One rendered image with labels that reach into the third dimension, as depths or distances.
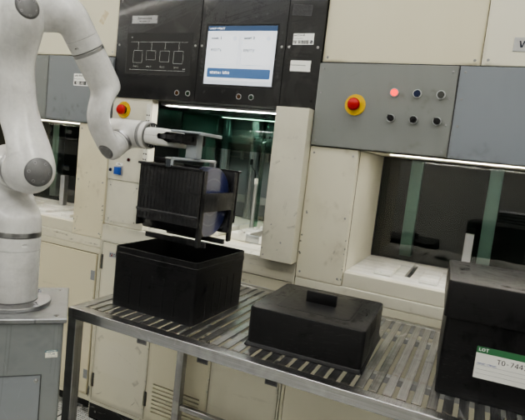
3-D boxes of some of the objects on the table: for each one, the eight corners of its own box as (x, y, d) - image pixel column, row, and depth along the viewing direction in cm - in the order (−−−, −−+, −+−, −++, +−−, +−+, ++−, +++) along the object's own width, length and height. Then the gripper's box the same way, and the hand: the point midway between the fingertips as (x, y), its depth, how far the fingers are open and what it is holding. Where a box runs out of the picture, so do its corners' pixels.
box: (432, 392, 107) (449, 279, 104) (435, 349, 133) (449, 258, 131) (583, 432, 97) (607, 308, 94) (554, 377, 124) (572, 279, 121)
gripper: (132, 119, 141) (185, 124, 133) (167, 126, 156) (217, 130, 149) (130, 145, 142) (182, 152, 134) (164, 149, 157) (214, 155, 149)
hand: (195, 140), depth 142 cm, fingers closed on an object, 4 cm apart
